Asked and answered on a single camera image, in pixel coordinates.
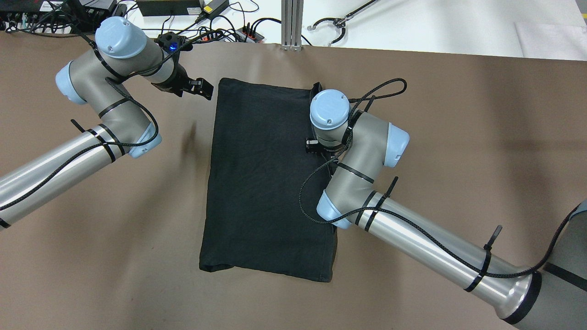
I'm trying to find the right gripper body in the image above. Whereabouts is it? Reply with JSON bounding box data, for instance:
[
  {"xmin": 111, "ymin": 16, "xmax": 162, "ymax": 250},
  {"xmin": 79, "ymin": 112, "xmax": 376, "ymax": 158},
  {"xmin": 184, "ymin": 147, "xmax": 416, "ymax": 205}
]
[{"xmin": 305, "ymin": 137, "xmax": 340, "ymax": 161}]

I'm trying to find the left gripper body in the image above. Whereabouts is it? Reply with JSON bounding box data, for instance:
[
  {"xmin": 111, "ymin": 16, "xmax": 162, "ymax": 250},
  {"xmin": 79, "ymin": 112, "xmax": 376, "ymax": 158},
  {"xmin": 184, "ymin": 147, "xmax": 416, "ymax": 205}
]
[{"xmin": 154, "ymin": 32, "xmax": 200, "ymax": 97}]

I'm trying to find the black t-shirt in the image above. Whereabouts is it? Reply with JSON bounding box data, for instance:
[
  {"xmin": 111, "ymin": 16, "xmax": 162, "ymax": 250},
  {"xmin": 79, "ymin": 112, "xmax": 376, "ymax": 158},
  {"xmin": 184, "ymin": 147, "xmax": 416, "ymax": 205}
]
[{"xmin": 199, "ymin": 77, "xmax": 337, "ymax": 283}]

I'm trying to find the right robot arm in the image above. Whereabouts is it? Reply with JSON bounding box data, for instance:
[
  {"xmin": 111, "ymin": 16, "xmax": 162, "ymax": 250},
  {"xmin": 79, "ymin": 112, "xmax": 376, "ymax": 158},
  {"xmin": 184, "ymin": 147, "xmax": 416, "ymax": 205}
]
[{"xmin": 199, "ymin": 78, "xmax": 586, "ymax": 330}]

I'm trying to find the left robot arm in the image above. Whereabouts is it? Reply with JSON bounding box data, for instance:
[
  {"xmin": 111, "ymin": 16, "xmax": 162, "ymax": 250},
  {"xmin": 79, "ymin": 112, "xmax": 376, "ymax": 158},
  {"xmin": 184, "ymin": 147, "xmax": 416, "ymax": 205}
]
[{"xmin": 1, "ymin": 16, "xmax": 214, "ymax": 230}]

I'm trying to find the black power strip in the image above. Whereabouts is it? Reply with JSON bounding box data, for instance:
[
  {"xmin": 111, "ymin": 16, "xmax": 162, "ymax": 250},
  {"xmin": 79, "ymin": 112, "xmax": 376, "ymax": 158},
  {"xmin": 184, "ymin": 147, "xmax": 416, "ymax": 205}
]
[{"xmin": 193, "ymin": 27, "xmax": 266, "ymax": 44}]

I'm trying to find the reacher grabber tool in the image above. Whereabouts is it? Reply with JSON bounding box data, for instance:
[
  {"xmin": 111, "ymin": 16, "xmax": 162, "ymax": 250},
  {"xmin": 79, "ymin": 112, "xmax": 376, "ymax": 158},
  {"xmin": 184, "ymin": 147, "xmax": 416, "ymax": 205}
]
[{"xmin": 307, "ymin": 0, "xmax": 380, "ymax": 47}]

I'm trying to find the aluminium frame post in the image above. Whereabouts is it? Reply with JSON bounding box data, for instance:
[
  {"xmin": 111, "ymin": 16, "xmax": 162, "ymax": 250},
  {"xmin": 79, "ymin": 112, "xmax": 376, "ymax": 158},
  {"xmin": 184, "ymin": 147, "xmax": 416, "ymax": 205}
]
[{"xmin": 281, "ymin": 0, "xmax": 304, "ymax": 51}]

